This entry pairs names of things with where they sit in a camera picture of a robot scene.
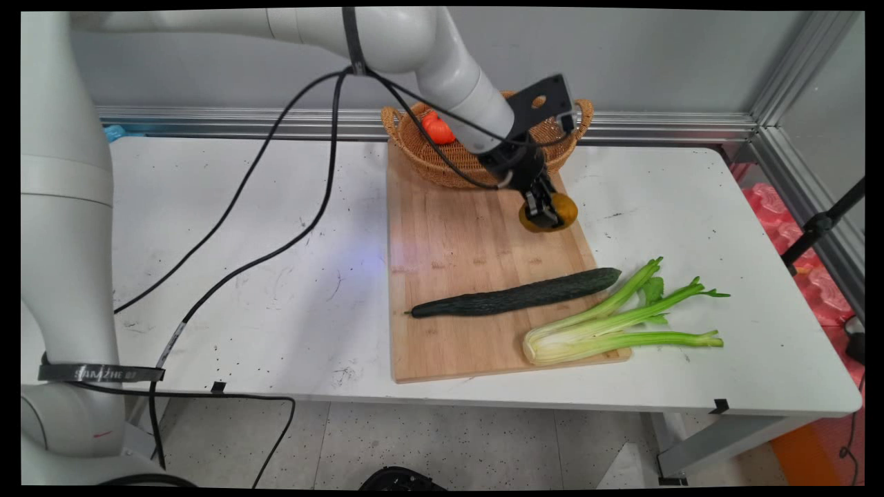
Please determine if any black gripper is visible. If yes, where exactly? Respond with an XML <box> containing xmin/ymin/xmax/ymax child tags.
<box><xmin>477</xmin><ymin>135</ymin><xmax>564</xmax><ymax>230</ymax></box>

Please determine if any yellow bell pepper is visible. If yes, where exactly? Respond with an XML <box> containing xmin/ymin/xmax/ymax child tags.
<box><xmin>518</xmin><ymin>192</ymin><xmax>579</xmax><ymax>233</ymax></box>

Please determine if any dark green cucumber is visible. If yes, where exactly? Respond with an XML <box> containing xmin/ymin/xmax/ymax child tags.
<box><xmin>406</xmin><ymin>267</ymin><xmax>622</xmax><ymax>319</ymax></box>

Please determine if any bamboo cutting board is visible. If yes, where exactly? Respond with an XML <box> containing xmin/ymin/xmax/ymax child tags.
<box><xmin>387</xmin><ymin>142</ymin><xmax>633</xmax><ymax>384</ymax></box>

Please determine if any woven wicker basket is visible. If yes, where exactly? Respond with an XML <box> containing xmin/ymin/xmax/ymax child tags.
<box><xmin>381</xmin><ymin>90</ymin><xmax>595</xmax><ymax>191</ymax></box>

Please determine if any red orange pepper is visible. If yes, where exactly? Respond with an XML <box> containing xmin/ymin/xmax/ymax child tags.
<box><xmin>421</xmin><ymin>110</ymin><xmax>457</xmax><ymax>146</ymax></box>

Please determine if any green celery bunch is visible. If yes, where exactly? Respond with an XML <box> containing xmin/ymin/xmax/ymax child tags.
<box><xmin>522</xmin><ymin>257</ymin><xmax>731</xmax><ymax>367</ymax></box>

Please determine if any black stand leg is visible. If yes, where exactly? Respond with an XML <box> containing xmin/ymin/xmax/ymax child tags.
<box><xmin>780</xmin><ymin>177</ymin><xmax>865</xmax><ymax>276</ymax></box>

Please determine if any pink foam sheet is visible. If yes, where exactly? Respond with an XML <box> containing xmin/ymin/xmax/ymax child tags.
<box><xmin>740</xmin><ymin>181</ymin><xmax>865</xmax><ymax>389</ymax></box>

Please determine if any grey table leg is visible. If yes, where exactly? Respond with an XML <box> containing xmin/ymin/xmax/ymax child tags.
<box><xmin>655</xmin><ymin>411</ymin><xmax>817</xmax><ymax>487</ymax></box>

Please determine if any black round object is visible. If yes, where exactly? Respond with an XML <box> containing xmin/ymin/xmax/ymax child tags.
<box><xmin>359</xmin><ymin>466</ymin><xmax>448</xmax><ymax>491</ymax></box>

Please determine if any black power adapter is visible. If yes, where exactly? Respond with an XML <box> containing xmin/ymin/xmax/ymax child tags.
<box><xmin>845</xmin><ymin>316</ymin><xmax>865</xmax><ymax>366</ymax></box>

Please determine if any orange floor board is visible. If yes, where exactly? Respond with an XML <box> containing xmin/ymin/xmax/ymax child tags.
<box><xmin>769</xmin><ymin>421</ymin><xmax>831</xmax><ymax>487</ymax></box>

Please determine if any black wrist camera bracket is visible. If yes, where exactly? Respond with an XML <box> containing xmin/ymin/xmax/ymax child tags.
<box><xmin>506</xmin><ymin>74</ymin><xmax>578</xmax><ymax>143</ymax></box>

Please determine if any aluminium back rail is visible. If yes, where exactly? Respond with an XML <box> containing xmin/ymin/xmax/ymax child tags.
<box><xmin>97</xmin><ymin>105</ymin><xmax>760</xmax><ymax>146</ymax></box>

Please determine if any thick black labelled cable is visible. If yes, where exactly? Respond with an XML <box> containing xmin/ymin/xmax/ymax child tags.
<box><xmin>147</xmin><ymin>66</ymin><xmax>350</xmax><ymax>471</ymax></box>

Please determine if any plain black cable strap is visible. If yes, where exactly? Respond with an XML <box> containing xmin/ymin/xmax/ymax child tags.
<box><xmin>341</xmin><ymin>7</ymin><xmax>367</xmax><ymax>76</ymax></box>

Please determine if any aluminium side rail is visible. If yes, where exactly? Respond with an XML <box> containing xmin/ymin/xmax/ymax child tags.
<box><xmin>749</xmin><ymin>126</ymin><xmax>865</xmax><ymax>322</ymax></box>

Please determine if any aluminium corner post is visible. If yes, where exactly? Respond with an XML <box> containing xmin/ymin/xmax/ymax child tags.
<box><xmin>749</xmin><ymin>10</ymin><xmax>864</xmax><ymax>128</ymax></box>

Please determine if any thin black cable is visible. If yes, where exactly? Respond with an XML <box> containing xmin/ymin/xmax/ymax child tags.
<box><xmin>113</xmin><ymin>68</ymin><xmax>346</xmax><ymax>315</ymax></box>

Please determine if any black cable under table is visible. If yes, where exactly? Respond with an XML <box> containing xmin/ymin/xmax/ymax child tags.
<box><xmin>66</xmin><ymin>381</ymin><xmax>297</xmax><ymax>489</ymax></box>

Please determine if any black printed velcro strap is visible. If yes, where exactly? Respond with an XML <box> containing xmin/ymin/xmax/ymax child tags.
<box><xmin>38</xmin><ymin>363</ymin><xmax>166</xmax><ymax>384</ymax></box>

